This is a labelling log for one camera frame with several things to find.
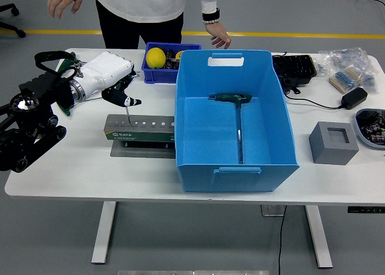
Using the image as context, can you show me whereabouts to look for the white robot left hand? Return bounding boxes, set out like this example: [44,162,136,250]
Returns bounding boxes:
[77,51,143,108]

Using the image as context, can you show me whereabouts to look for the person's left hand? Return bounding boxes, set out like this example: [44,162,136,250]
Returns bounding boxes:
[206,22,232,49]

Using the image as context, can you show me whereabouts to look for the small green T-handle hex key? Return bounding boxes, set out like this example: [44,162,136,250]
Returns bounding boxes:
[115,76,134,128]

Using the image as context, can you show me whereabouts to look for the large green T-handle hex key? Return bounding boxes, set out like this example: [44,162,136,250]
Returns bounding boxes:
[208,93,257,165]

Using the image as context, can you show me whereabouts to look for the metal hex key stand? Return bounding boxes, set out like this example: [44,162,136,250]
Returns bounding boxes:
[103,114,177,159]

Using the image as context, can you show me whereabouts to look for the large light blue plastic box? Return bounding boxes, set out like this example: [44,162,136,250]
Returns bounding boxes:
[174,48,301,194]

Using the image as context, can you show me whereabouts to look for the small dark blue bin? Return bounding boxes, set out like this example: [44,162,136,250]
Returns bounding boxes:
[141,42,202,84]

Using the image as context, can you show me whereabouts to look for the yellow lemon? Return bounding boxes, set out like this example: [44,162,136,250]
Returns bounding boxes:
[146,47,167,70]

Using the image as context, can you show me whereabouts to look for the dark small parts pile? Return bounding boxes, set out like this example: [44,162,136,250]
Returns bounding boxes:
[164,48,180,70]

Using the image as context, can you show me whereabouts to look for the black office chair base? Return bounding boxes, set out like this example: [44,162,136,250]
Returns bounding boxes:
[0,3,26,39]

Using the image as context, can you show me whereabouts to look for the person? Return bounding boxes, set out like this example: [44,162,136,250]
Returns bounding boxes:
[47,0,232,50]

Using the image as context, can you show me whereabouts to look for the black plastic case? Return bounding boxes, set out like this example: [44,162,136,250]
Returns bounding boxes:
[271,54,317,94]

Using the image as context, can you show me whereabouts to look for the clear plastic bags pile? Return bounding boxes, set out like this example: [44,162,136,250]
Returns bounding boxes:
[318,47,379,94]

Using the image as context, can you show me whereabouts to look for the blue resistor strip bundle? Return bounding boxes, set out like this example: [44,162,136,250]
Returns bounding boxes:
[328,71,352,94]

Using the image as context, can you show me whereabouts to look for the tan resistor strip bundle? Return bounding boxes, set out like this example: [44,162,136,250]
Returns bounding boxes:
[344,66,362,84]

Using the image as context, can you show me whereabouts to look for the black power adapter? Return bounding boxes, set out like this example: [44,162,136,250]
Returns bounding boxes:
[340,87,368,110]

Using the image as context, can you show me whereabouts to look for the grey foam block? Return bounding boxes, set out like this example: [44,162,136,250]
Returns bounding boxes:
[309,120,360,165]

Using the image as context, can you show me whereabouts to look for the white table leg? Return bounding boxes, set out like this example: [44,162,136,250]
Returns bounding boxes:
[91,201,117,264]
[304,205,334,269]

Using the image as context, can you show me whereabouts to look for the grey oval tray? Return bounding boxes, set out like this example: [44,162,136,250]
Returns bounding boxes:
[354,108,385,150]

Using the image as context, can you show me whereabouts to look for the electronic parts in tray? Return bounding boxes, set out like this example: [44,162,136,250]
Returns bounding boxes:
[357,110,385,145]

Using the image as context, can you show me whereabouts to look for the grey metal floor plate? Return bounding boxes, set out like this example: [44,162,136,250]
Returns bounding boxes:
[260,204,286,217]

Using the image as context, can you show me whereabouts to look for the black table control panel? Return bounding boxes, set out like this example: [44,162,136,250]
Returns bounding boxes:
[347,206,385,214]

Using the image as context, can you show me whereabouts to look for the black adapter cord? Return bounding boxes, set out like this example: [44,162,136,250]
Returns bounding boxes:
[285,90,345,110]

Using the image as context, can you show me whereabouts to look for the black hanging cable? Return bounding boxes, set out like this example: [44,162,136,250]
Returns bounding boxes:
[277,205,288,275]

